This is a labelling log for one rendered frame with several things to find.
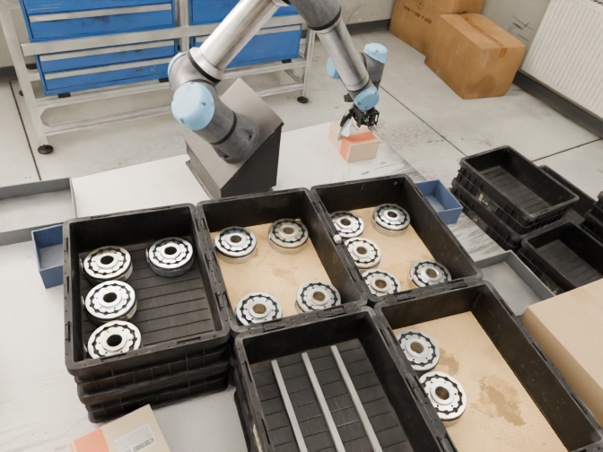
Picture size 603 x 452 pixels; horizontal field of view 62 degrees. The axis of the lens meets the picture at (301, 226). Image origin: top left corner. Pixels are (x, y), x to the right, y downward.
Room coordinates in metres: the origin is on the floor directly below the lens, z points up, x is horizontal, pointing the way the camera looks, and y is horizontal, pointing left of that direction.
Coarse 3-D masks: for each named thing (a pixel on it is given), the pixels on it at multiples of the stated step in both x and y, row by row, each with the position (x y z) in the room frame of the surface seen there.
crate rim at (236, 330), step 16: (272, 192) 0.99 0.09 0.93; (288, 192) 1.00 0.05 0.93; (304, 192) 1.01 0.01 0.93; (208, 240) 0.78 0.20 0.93; (352, 272) 0.76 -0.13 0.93; (224, 288) 0.66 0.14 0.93; (224, 304) 0.62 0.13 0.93; (352, 304) 0.66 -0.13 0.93; (272, 320) 0.59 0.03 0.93; (288, 320) 0.60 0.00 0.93
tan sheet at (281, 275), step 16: (256, 256) 0.85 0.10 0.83; (272, 256) 0.86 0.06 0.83; (288, 256) 0.87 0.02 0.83; (304, 256) 0.87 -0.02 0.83; (224, 272) 0.78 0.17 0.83; (240, 272) 0.79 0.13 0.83; (256, 272) 0.80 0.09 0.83; (272, 272) 0.81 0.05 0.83; (288, 272) 0.81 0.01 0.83; (304, 272) 0.82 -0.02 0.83; (320, 272) 0.83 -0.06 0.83; (240, 288) 0.74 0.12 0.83; (256, 288) 0.75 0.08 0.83; (272, 288) 0.76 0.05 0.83; (288, 288) 0.76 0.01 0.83; (288, 304) 0.72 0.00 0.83
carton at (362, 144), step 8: (336, 128) 1.59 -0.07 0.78; (352, 128) 1.60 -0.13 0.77; (360, 128) 1.61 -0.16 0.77; (328, 136) 1.62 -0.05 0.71; (336, 136) 1.57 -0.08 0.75; (344, 136) 1.54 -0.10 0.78; (352, 136) 1.55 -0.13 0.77; (360, 136) 1.56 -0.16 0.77; (368, 136) 1.56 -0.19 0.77; (336, 144) 1.57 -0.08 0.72; (344, 144) 1.53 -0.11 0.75; (352, 144) 1.50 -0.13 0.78; (360, 144) 1.51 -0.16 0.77; (368, 144) 1.52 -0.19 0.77; (376, 144) 1.54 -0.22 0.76; (344, 152) 1.52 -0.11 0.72; (352, 152) 1.49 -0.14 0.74; (360, 152) 1.51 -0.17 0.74; (368, 152) 1.53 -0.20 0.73; (376, 152) 1.55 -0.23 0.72; (352, 160) 1.50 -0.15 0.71; (360, 160) 1.51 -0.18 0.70
